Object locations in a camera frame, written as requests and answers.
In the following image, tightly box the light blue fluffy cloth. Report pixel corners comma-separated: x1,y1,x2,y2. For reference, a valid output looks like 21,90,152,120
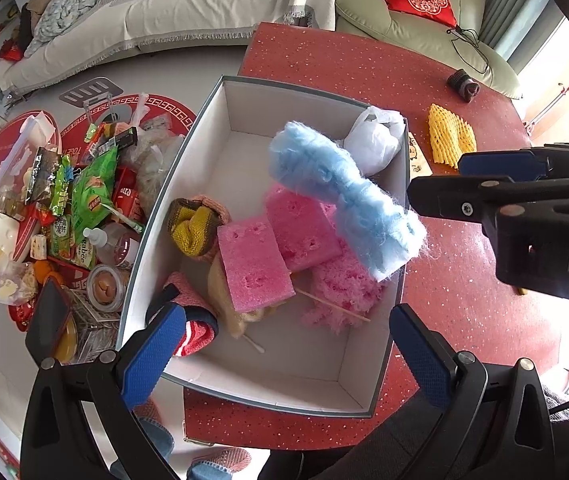
269,122,427,282

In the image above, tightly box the white plastic bag bundle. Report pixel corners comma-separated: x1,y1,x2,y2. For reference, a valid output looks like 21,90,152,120
342,106,405,177

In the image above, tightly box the pink red knit sock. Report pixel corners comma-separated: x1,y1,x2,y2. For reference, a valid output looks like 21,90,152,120
146,272,219,358

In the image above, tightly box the pink fluffy duster cloth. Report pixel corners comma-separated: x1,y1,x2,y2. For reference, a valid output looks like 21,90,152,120
302,246,389,334

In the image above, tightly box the pink sponge block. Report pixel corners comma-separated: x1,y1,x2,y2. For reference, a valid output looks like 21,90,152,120
265,184,342,272
217,216,295,313

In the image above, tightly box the thin wooden stick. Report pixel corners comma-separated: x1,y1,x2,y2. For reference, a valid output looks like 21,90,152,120
294,287,370,322

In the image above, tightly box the beige knit sock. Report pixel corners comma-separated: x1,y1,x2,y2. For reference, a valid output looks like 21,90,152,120
206,253,278,339

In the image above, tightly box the pink knit sock bundle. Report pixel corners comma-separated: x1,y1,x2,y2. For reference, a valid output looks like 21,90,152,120
166,195,231,262

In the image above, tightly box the yellow foam fruit net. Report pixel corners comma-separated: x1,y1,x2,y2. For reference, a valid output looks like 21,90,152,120
428,103,478,169

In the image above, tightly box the dark rolled sock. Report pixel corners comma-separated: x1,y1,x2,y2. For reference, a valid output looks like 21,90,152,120
446,70,481,103

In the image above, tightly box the teal white storage box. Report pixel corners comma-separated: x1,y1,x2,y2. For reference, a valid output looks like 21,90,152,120
118,76,403,417

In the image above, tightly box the green chips bag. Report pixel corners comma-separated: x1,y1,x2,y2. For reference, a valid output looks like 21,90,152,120
71,148,117,244

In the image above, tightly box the black cable on armchair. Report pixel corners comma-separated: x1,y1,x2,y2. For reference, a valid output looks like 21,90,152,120
445,24,493,76

